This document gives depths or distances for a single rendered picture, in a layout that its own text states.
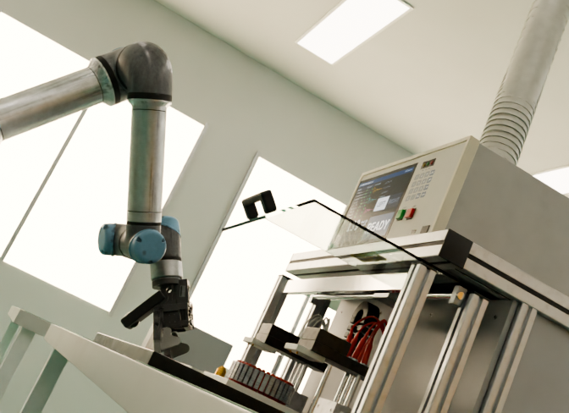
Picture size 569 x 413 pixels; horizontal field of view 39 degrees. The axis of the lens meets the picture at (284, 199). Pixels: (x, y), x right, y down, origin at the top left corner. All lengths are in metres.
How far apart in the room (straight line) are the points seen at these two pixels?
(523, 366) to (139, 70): 0.98
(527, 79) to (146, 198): 1.90
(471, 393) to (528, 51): 2.22
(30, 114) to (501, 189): 0.99
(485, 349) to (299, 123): 5.36
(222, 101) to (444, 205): 5.11
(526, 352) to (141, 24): 5.40
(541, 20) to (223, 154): 3.46
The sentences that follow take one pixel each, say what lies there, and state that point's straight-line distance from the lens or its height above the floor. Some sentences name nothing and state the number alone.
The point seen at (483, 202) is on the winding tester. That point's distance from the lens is 1.39.
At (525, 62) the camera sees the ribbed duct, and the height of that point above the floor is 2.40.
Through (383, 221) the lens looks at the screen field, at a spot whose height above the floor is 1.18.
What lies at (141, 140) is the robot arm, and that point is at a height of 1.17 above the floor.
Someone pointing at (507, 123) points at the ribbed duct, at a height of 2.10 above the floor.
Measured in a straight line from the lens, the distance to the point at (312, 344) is 1.31.
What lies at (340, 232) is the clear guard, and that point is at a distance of 1.26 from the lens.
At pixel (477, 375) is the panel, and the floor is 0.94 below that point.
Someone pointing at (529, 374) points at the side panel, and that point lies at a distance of 1.31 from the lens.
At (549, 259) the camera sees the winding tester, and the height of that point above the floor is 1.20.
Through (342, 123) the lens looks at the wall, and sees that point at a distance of 6.70.
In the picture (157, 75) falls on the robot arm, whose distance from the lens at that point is 1.73.
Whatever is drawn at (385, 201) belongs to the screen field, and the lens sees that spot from 1.57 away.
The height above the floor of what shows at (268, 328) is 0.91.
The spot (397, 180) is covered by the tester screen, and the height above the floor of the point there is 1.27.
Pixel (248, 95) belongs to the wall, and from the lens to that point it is 6.46.
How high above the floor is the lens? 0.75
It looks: 15 degrees up
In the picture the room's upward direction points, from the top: 25 degrees clockwise
